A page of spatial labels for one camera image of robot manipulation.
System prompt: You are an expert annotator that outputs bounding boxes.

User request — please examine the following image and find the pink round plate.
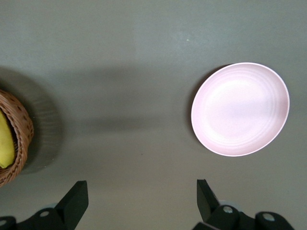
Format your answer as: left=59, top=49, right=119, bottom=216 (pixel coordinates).
left=190, top=62, right=290, bottom=158

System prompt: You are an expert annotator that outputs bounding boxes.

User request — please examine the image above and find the yellow banana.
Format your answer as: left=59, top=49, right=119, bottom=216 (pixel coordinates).
left=0, top=109, right=15, bottom=169

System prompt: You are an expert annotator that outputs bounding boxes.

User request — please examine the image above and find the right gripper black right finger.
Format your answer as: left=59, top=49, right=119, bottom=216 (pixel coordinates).
left=193, top=179, right=295, bottom=230

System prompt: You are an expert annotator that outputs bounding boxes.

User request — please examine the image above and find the oval wicker basket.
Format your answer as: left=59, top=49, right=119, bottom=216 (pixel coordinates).
left=0, top=89, right=35, bottom=188

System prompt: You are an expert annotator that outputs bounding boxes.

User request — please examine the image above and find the table cover cloth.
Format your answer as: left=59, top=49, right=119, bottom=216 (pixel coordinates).
left=0, top=0, right=307, bottom=230

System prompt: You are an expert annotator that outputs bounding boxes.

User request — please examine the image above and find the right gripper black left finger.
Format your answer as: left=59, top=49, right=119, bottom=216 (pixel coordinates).
left=0, top=181, right=89, bottom=230

